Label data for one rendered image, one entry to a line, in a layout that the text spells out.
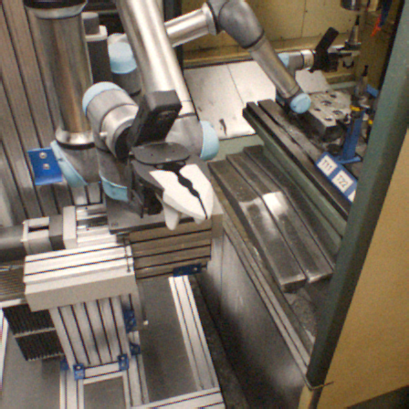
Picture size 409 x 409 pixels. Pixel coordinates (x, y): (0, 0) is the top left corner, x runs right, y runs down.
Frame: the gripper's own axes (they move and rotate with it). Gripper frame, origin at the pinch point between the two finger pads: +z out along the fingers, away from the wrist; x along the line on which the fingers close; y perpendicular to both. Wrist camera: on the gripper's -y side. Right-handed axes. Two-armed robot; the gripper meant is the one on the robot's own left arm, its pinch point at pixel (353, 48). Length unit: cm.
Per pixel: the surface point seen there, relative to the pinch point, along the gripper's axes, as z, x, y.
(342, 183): -25, 42, 33
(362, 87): -17.2, 32.1, 0.6
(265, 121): -29.6, -15.4, 36.4
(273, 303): -67, 75, 46
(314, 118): -14.5, 1.8, 28.4
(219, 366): -73, 46, 126
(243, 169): -44, -5, 53
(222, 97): -28, -77, 52
